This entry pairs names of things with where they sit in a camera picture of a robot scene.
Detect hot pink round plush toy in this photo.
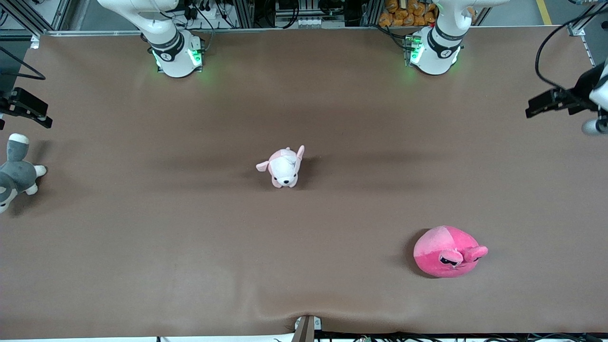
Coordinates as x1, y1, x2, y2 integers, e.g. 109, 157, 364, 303
413, 225, 489, 279

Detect grey white husky plush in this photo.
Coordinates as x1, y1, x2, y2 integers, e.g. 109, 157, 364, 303
0, 133, 48, 214

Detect orange snack bag pile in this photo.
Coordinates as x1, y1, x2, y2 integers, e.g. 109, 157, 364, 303
378, 0, 438, 28

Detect brown table mat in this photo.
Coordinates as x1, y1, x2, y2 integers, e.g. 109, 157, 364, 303
0, 26, 608, 340

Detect pale pink dog plush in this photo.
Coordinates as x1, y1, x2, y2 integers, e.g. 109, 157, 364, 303
256, 145, 305, 189

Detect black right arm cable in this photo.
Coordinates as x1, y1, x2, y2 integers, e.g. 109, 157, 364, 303
0, 46, 47, 81

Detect aluminium corner frame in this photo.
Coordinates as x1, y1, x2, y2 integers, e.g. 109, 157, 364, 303
567, 0, 608, 67

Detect aluminium frame struts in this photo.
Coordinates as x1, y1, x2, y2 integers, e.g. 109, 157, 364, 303
0, 0, 73, 38

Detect aluminium table edge rail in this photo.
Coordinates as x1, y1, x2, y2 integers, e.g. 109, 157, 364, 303
40, 26, 573, 37

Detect metal post with bracket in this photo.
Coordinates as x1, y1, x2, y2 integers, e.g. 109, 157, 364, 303
293, 315, 323, 342

